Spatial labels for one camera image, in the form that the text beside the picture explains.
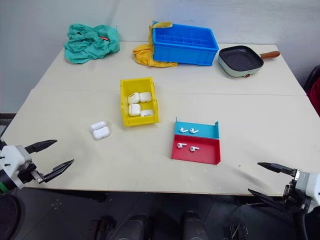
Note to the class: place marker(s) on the yellow plastic bin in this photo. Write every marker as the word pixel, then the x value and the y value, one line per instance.
pixel 140 121

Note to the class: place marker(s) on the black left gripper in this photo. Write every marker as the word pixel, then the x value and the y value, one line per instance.
pixel 27 173

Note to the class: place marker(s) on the blue plastic divided crate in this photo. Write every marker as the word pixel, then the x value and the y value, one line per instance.
pixel 182 55

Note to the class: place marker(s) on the green electric square frying pan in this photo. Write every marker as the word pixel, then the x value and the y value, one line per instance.
pixel 240 58

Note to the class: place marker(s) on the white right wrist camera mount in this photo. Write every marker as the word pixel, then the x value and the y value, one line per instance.
pixel 313 185

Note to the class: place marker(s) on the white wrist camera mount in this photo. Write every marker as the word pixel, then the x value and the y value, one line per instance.
pixel 313 185
pixel 12 157

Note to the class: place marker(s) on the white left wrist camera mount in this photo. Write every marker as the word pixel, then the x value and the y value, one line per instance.
pixel 12 157

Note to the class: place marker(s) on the black chair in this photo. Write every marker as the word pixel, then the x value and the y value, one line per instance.
pixel 310 77

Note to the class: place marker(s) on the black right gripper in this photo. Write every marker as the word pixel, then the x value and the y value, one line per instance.
pixel 292 195

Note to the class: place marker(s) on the black round shape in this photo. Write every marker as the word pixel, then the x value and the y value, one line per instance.
pixel 8 220

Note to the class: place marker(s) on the green crumpled cloth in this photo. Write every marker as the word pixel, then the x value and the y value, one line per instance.
pixel 85 47

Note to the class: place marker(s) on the red plastic tray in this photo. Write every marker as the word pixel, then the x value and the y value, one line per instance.
pixel 205 152

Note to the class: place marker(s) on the teal plastic tray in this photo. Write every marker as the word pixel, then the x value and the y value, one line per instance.
pixel 205 132

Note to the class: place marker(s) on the red fabric item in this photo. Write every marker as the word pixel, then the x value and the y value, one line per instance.
pixel 315 96

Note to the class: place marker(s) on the yellow cloth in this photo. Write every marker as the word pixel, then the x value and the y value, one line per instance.
pixel 142 55

